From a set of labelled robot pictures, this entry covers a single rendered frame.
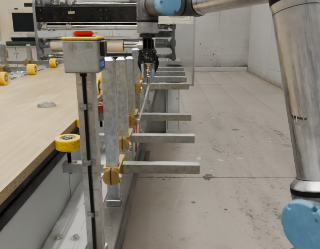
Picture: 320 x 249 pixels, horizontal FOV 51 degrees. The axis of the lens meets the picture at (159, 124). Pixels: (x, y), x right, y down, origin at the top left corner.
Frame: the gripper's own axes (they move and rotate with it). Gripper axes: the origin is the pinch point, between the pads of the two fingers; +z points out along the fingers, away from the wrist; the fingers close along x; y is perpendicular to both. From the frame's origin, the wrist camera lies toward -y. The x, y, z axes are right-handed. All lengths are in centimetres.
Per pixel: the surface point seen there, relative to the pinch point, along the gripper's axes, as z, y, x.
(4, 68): 6, -102, -114
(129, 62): -8.6, 4.4, -7.6
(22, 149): 12, 58, -33
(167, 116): 16.1, 0.1, 8.4
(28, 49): -5, -154, -116
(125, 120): 10.4, 29.3, -6.6
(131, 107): 11.3, 4.3, -7.4
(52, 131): 11, 40, -30
